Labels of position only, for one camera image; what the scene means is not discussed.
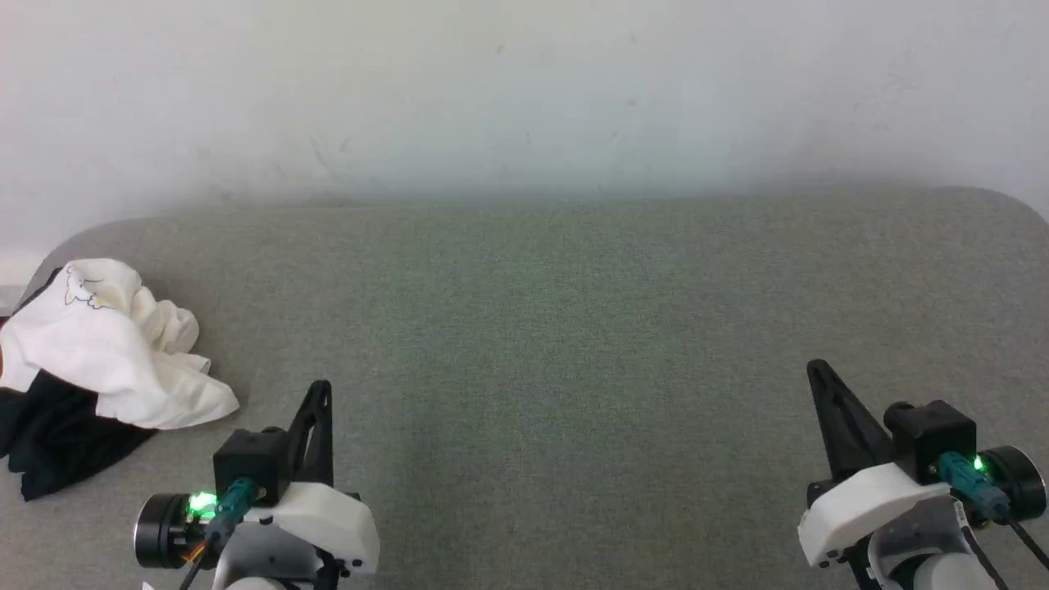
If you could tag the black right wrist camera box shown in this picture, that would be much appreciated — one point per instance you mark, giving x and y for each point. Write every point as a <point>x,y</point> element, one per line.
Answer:
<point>934,434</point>

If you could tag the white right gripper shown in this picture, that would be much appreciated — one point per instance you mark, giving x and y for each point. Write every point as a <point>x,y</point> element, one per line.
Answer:
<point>852,504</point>

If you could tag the white shirt with black sleeves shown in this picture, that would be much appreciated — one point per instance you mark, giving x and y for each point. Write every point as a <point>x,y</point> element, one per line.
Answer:
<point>106,352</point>

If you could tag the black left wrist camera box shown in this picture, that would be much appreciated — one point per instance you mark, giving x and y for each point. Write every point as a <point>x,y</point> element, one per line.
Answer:
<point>246,455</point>

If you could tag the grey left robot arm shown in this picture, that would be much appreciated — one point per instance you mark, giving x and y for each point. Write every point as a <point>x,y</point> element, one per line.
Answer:
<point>270,561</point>

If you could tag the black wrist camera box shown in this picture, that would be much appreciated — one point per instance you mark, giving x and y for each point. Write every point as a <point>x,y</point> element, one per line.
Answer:
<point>246,455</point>
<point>934,434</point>

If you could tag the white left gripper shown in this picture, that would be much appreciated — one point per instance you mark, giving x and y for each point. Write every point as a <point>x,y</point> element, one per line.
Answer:
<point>328,516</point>

